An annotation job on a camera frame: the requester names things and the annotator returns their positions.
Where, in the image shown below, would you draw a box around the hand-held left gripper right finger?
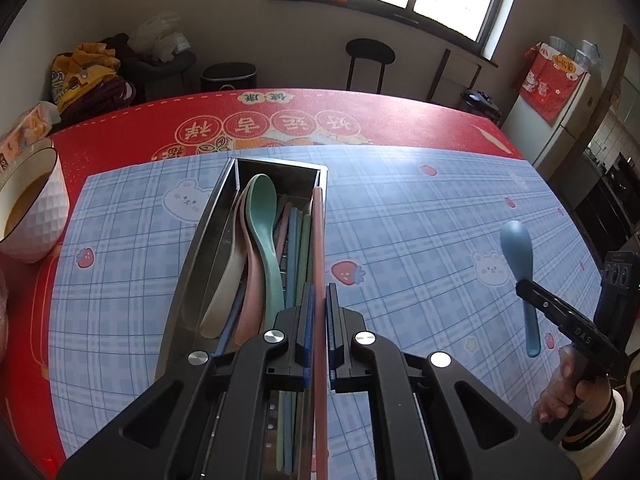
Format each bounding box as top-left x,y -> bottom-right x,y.
325,282 -> 583,480

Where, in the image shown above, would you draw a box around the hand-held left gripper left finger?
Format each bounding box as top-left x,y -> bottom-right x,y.
57,282 -> 317,480

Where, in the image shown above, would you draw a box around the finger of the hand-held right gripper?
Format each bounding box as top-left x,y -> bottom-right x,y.
515,279 -> 632,382

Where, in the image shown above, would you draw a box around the pink spoon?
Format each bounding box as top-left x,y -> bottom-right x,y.
232,185 -> 266,346

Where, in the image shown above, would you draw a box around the green chopstick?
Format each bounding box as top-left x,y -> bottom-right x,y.
294,210 -> 314,476

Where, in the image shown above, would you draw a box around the grey-blue chopstick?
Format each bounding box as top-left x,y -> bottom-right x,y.
215,285 -> 246,358

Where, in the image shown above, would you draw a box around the blue spoon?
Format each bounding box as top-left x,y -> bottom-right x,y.
500,220 -> 542,358

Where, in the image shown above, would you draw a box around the beige spoon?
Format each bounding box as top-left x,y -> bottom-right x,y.
200,190 -> 246,341

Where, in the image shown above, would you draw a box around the pink chopstick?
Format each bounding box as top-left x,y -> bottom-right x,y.
311,186 -> 330,480
275,201 -> 293,281

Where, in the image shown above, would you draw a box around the metal utensil tray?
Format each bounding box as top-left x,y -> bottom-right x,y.
152,156 -> 331,480

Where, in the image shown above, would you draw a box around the green spoon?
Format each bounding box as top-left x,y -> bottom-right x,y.
245,174 -> 286,321

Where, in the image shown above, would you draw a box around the person's right forearm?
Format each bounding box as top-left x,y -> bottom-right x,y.
542,385 -> 640,461

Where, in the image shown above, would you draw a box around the person's right hand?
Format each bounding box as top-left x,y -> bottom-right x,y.
532,342 -> 613,426

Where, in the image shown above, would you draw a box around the dark kitchen cabinet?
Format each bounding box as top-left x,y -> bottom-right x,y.
575,152 -> 638,246

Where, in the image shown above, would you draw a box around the blue checked table mat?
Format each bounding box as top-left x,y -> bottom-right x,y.
47,142 -> 611,480

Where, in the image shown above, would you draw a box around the white refrigerator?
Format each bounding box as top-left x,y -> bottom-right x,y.
502,42 -> 601,171

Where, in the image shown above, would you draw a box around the red printed cloth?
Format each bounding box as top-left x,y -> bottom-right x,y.
515,42 -> 588,123

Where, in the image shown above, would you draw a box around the clear plastic containers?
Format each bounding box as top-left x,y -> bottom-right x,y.
547,35 -> 601,68

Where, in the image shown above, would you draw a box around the red printed tablecloth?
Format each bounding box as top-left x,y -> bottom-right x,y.
0,87 -> 528,466

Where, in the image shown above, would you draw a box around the black trash bin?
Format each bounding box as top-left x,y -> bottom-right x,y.
200,62 -> 259,93

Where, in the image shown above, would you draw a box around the black chair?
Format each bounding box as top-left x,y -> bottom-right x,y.
345,38 -> 396,95

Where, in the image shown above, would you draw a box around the white textured bowl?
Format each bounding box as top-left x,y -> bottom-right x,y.
0,137 -> 71,263

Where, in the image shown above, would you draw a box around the dark fabric basket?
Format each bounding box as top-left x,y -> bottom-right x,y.
102,34 -> 198,106

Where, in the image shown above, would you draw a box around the white plastic bag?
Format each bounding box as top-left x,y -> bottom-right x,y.
130,10 -> 183,61

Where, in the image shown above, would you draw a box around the yellow clothes pile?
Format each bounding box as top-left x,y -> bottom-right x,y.
50,42 -> 136,116

